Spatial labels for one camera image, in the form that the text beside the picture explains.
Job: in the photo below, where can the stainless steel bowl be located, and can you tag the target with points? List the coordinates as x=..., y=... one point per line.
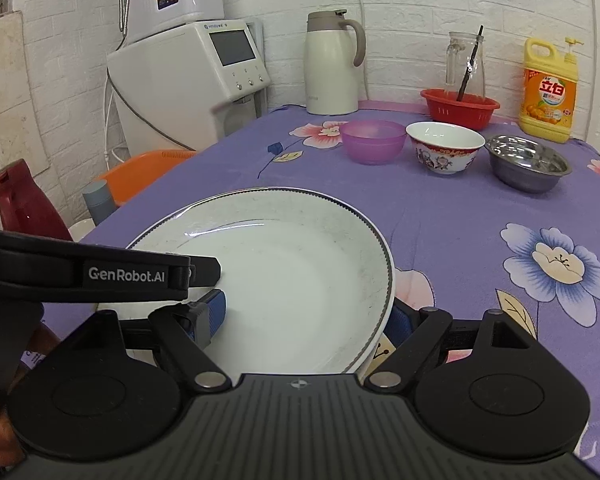
x=527, y=164

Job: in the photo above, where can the orange plastic stool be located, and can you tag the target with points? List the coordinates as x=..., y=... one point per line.
x=145, y=172

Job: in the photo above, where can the white ceramic bowl red pattern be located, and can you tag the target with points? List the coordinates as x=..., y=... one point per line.
x=445, y=152

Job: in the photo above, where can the yellow detergent pump bottle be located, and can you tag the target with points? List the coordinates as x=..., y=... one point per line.
x=550, y=95

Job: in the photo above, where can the black stirring stick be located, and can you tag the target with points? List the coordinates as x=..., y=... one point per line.
x=469, y=67

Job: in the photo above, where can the grey-blue cylindrical cup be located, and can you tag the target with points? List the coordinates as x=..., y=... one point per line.
x=98, y=206

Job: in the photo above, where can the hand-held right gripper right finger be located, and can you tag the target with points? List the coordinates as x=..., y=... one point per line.
x=398, y=324

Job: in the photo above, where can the dark red thermos jug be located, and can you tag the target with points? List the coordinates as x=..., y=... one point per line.
x=27, y=205

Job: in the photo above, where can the clear glass pitcher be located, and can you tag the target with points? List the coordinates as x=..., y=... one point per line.
x=467, y=62

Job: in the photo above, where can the cream thermos kettle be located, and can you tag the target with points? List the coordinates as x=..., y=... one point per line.
x=330, y=67

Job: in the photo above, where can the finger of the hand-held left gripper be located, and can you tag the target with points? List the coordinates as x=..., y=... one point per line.
x=205, y=271

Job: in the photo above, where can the white plate with dotted rim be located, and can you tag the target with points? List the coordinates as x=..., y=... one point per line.
x=383, y=332
x=300, y=285

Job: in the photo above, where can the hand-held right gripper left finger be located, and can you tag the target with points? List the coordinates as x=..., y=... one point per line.
x=214, y=311

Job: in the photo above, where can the purple floral tablecloth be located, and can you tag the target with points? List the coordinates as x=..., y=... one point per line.
x=480, y=240

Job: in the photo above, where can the beige wall board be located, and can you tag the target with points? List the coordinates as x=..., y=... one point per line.
x=5, y=105

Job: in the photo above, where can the white countertop water dispenser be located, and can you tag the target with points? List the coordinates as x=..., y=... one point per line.
x=180, y=85

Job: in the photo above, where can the red plastic basket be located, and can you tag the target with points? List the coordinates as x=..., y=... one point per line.
x=472, y=107

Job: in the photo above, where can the purple plastic bowl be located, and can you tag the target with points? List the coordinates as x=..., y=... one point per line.
x=373, y=141

